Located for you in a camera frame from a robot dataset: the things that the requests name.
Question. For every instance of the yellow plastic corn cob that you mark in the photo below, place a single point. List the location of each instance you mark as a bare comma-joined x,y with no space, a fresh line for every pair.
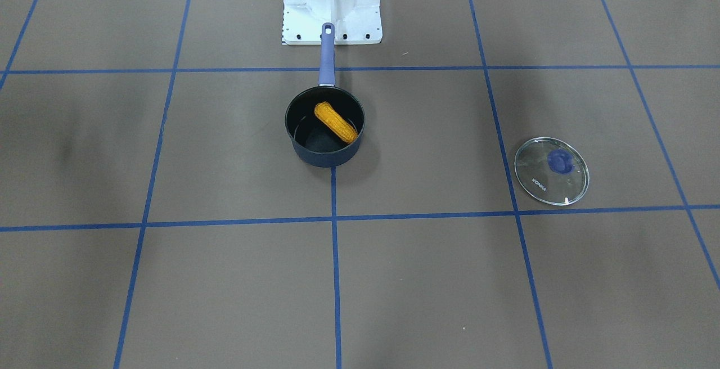
328,116

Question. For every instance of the glass lid with blue knob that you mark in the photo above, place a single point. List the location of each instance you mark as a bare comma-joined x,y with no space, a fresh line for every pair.
551,171

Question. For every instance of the dark blue saucepan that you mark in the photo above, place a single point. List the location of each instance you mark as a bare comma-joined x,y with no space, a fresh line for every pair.
313,142

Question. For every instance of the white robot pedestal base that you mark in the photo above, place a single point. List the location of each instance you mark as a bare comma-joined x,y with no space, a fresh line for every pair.
355,21

